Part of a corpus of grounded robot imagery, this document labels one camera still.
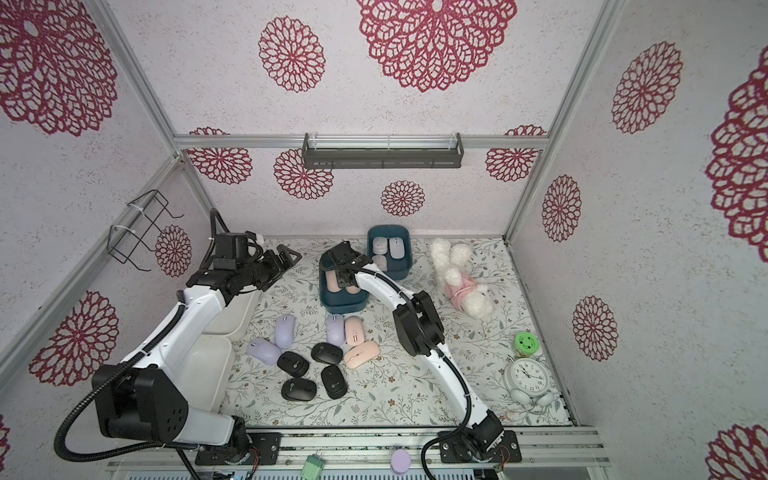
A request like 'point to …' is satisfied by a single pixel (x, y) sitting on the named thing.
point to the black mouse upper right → (327, 353)
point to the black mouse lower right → (334, 381)
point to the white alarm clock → (528, 379)
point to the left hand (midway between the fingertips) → (292, 264)
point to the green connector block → (312, 468)
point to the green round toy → (527, 342)
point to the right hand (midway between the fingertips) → (347, 271)
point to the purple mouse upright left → (285, 329)
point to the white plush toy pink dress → (469, 294)
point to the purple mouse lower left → (264, 349)
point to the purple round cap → (400, 461)
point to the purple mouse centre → (335, 329)
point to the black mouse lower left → (300, 389)
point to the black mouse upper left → (292, 364)
